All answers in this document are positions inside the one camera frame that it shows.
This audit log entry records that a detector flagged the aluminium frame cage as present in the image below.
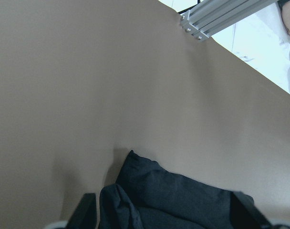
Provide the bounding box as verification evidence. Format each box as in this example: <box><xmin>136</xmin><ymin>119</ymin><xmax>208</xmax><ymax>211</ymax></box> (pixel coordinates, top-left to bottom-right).
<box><xmin>180</xmin><ymin>0</ymin><xmax>275</xmax><ymax>42</ymax></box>

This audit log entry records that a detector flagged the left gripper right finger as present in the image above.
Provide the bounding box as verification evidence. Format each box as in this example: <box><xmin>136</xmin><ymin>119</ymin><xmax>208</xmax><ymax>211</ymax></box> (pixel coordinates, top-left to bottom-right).
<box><xmin>230</xmin><ymin>191</ymin><xmax>275</xmax><ymax>229</ymax></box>

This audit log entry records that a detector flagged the black t-shirt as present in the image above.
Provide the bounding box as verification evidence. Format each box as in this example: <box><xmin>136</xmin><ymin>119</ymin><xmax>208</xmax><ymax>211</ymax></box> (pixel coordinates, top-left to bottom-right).
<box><xmin>99</xmin><ymin>149</ymin><xmax>255</xmax><ymax>229</ymax></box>

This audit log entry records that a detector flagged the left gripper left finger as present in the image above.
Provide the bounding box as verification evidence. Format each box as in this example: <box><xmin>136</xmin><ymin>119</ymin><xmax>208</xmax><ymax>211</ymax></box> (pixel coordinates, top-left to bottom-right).
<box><xmin>65</xmin><ymin>193</ymin><xmax>97</xmax><ymax>229</ymax></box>

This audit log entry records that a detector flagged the white paper sheet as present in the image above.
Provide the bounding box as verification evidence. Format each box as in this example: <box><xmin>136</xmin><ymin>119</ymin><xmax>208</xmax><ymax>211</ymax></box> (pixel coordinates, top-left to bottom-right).
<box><xmin>212</xmin><ymin>3</ymin><xmax>290</xmax><ymax>94</ymax></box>

